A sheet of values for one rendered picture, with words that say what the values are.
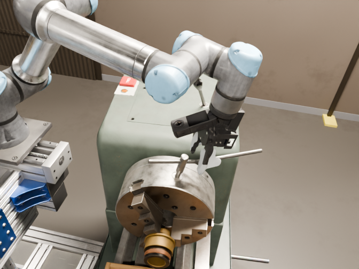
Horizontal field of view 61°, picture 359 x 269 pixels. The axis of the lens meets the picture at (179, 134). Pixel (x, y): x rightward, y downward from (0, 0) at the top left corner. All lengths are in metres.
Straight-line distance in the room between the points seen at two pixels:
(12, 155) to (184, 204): 0.60
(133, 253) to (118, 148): 0.40
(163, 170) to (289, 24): 2.47
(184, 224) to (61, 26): 0.63
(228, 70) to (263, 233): 1.81
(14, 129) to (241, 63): 0.82
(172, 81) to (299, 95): 3.00
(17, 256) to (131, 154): 1.22
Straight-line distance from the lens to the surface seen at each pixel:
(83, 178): 2.62
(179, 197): 0.91
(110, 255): 1.57
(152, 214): 0.92
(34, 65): 1.10
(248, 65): 0.67
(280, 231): 2.42
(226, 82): 0.69
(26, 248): 2.10
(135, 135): 1.02
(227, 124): 0.79
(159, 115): 1.10
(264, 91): 3.47
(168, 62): 0.60
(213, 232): 1.32
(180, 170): 0.88
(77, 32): 0.70
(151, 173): 0.92
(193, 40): 0.70
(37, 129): 1.26
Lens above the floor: 1.91
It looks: 40 degrees down
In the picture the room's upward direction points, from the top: 4 degrees clockwise
